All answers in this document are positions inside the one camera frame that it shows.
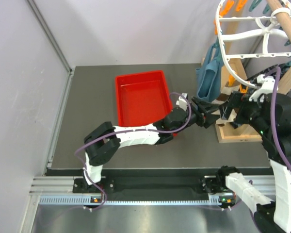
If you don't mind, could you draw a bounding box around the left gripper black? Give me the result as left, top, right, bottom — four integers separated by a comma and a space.
172, 97, 220, 135

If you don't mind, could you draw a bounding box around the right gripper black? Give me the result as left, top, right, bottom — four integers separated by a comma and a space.
218, 90, 270, 136

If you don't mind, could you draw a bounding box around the blue sock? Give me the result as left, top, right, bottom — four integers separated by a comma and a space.
195, 40, 224, 102

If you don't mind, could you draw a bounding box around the dark patterned sock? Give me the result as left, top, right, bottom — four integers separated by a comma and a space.
232, 60, 291, 129

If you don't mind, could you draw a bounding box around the white clip hanger frame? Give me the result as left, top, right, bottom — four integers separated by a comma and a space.
215, 0, 291, 89

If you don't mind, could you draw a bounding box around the pink brown patterned sock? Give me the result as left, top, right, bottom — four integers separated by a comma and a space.
222, 107, 237, 122

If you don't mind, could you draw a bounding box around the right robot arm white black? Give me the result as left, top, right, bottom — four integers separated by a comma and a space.
205, 92, 291, 233

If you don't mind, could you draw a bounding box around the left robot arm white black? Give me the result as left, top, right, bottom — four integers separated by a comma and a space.
83, 96, 220, 193

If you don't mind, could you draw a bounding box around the wooden rack stand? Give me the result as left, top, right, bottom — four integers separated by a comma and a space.
200, 0, 291, 144

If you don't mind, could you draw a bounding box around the red plastic tray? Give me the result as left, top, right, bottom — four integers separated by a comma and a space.
115, 70, 172, 127

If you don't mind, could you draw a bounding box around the teal clothes peg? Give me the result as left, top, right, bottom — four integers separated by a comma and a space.
249, 0, 271, 14

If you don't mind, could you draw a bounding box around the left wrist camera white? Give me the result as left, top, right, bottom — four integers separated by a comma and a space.
176, 93, 188, 111

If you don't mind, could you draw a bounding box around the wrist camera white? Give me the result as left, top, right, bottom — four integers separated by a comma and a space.
176, 93, 188, 111
249, 74, 275, 102

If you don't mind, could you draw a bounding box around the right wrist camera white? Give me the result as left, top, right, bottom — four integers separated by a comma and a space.
249, 74, 275, 102

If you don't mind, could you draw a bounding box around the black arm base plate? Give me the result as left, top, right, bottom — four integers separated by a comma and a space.
73, 175, 229, 195

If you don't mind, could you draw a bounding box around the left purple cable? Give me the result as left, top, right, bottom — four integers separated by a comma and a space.
74, 91, 192, 211

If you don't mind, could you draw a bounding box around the aluminium rail front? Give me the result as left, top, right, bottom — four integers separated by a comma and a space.
29, 176, 224, 207

